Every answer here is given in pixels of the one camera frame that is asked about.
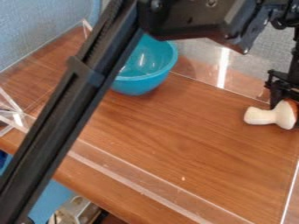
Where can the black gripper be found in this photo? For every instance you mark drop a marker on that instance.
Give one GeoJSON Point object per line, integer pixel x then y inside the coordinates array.
{"type": "Point", "coordinates": [283, 84]}

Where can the white brown toy mushroom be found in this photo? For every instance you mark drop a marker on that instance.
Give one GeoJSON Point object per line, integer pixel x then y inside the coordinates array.
{"type": "Point", "coordinates": [282, 115]}

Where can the blue plastic bowl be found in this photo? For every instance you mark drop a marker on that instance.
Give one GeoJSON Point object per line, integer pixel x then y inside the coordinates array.
{"type": "Point", "coordinates": [147, 67]}

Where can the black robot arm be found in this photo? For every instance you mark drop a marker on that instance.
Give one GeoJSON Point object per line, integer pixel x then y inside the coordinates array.
{"type": "Point", "coordinates": [233, 23]}

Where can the clear acrylic back barrier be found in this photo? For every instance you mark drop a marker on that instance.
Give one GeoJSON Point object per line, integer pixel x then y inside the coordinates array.
{"type": "Point", "coordinates": [218, 66]}

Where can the clear acrylic barrier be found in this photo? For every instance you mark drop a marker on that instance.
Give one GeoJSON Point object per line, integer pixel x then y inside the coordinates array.
{"type": "Point", "coordinates": [135, 160]}
{"type": "Point", "coordinates": [218, 66]}

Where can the clear acrylic front barrier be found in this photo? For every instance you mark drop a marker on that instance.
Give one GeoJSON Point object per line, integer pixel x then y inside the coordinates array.
{"type": "Point", "coordinates": [135, 160]}

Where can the dark blue metal post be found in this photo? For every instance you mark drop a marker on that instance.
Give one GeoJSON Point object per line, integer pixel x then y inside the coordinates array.
{"type": "Point", "coordinates": [91, 72]}

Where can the clear acrylic corner bracket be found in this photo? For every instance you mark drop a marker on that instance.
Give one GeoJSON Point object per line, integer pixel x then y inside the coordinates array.
{"type": "Point", "coordinates": [87, 25]}

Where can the clear acrylic left bracket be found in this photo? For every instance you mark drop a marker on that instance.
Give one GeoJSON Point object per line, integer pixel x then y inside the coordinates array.
{"type": "Point", "coordinates": [11, 114]}

